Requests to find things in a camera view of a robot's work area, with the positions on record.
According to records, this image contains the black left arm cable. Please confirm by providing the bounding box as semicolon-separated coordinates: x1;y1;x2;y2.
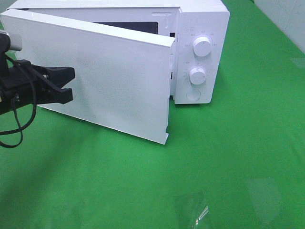
0;56;39;148

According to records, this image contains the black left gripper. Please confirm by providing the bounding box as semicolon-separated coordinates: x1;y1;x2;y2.
0;59;75;114

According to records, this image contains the clear tape patch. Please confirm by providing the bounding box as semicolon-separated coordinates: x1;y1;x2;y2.
173;191;209;229

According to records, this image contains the white microwave oven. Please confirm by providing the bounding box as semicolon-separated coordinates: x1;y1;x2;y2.
0;0;230;104

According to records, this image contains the white microwave door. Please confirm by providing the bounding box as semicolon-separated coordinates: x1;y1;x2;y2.
0;8;174;144

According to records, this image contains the white microwave knob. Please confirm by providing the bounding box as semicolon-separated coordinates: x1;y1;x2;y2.
193;36;212;57
189;68;206;85

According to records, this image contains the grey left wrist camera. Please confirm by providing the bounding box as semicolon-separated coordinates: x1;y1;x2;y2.
0;30;22;51

